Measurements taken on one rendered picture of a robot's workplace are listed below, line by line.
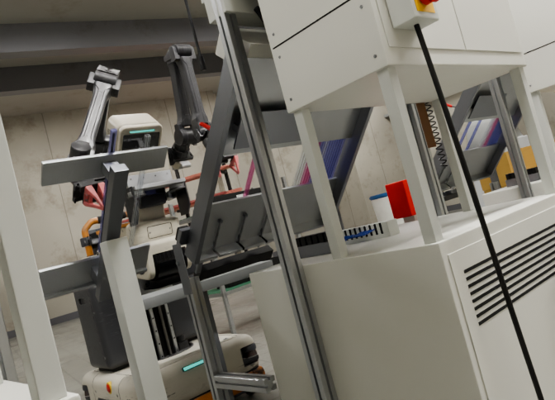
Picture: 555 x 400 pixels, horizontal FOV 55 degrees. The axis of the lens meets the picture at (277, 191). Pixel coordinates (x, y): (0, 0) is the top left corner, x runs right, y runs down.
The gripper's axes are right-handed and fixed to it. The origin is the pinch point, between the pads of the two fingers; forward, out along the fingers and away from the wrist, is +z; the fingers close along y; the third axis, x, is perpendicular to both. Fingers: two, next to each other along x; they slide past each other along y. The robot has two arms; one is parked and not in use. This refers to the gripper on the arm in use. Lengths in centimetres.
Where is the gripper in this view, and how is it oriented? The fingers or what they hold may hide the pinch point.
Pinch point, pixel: (105, 206)
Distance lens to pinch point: 160.4
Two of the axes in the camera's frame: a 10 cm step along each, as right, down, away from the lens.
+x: -2.6, 8.0, 5.4
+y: 7.0, -2.3, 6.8
